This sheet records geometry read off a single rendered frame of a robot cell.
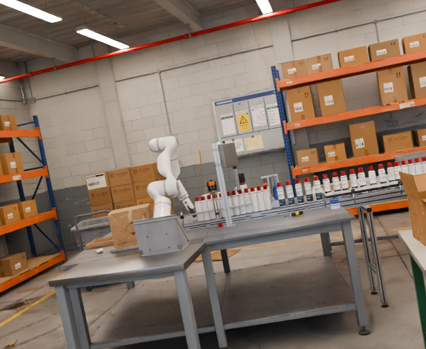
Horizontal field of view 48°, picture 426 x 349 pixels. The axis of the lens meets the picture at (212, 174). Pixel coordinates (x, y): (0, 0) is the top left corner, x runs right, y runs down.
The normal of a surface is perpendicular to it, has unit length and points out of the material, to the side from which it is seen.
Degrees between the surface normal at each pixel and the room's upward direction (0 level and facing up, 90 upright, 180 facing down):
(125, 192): 90
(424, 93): 91
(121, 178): 90
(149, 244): 90
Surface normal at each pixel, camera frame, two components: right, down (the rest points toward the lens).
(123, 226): 0.08, 0.04
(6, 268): -0.17, 0.09
